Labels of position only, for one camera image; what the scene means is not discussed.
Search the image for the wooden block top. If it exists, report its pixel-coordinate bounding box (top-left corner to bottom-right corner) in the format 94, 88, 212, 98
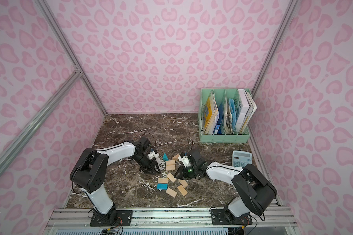
166, 160, 176, 165

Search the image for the yellow book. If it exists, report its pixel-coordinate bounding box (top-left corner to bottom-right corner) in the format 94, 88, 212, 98
202, 91, 219, 135

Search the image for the wooden block above teal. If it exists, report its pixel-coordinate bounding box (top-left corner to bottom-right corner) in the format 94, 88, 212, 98
157, 178, 169, 184

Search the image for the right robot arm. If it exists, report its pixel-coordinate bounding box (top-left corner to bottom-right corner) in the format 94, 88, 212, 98
174, 149, 277, 217

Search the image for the green file organizer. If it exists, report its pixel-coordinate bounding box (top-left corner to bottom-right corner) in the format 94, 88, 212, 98
199, 88, 257, 144

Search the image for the wooden triangle block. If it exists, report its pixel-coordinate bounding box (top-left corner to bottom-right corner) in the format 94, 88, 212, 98
172, 154, 180, 161

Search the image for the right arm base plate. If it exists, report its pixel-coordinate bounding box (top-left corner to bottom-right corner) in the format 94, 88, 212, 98
209, 207, 253, 227

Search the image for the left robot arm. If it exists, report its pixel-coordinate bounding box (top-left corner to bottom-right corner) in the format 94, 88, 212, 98
70, 137, 160, 215

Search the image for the white book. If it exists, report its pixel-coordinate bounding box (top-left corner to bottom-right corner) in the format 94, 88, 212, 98
235, 89, 257, 134

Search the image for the grey calculator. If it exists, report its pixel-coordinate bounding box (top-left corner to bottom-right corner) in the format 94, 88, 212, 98
232, 150, 252, 167

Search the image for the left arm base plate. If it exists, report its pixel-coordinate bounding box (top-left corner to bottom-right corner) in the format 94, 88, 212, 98
90, 209, 133, 227

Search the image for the blue folder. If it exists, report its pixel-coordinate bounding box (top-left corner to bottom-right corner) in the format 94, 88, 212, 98
228, 99, 237, 132

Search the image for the teal rectangular block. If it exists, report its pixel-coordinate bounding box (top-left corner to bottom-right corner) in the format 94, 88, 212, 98
156, 183, 168, 190

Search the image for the teal triangle block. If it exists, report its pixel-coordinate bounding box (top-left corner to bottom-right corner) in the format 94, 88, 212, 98
162, 153, 169, 161

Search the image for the wooden block bottom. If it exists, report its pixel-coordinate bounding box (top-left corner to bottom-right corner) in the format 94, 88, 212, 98
166, 188, 177, 198

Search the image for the aluminium front rail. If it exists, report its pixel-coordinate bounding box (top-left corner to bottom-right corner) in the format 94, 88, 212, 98
46, 206, 298, 231

